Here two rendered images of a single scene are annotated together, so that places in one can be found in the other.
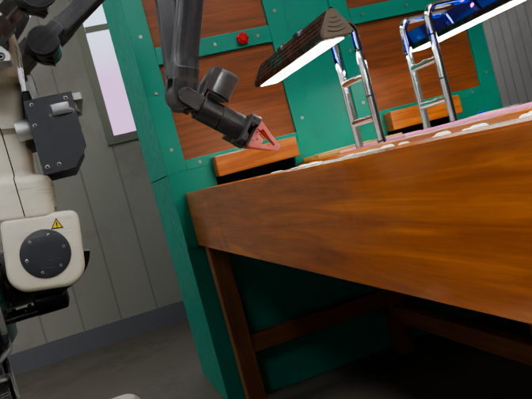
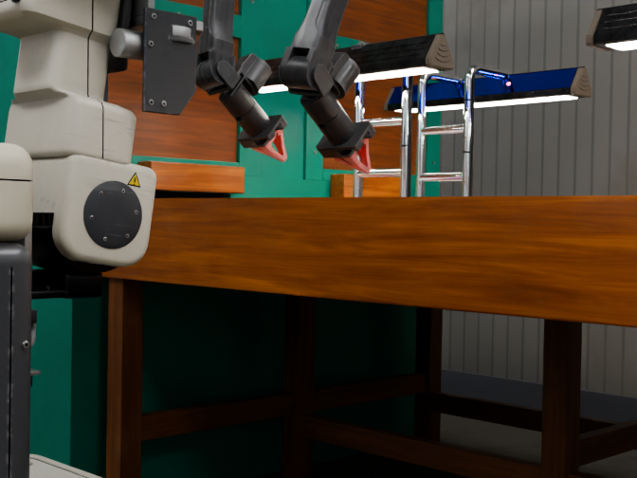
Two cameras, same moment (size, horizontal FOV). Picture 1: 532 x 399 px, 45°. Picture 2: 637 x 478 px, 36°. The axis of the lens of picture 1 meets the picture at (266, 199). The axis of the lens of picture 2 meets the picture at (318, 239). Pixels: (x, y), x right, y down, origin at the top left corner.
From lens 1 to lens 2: 0.95 m
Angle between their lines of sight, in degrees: 29
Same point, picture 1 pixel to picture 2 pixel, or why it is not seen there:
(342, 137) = (284, 187)
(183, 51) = (328, 22)
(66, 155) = (173, 96)
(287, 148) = (233, 179)
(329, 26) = (438, 54)
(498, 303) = not seen: outside the picture
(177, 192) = not seen: hidden behind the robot
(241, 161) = (180, 177)
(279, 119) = (224, 140)
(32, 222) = (109, 167)
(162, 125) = not seen: hidden behind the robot
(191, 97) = (323, 79)
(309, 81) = (266, 104)
